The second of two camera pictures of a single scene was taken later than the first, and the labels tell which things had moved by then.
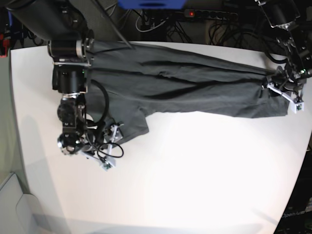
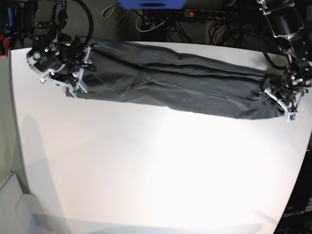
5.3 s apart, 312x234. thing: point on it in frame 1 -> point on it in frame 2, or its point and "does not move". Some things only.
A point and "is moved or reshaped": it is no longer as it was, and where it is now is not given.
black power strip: (210, 14) does not move
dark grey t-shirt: (139, 77) is moved or reshaped
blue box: (151, 4) does not move
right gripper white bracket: (297, 105) -> (291, 114)
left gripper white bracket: (108, 162) -> (77, 87)
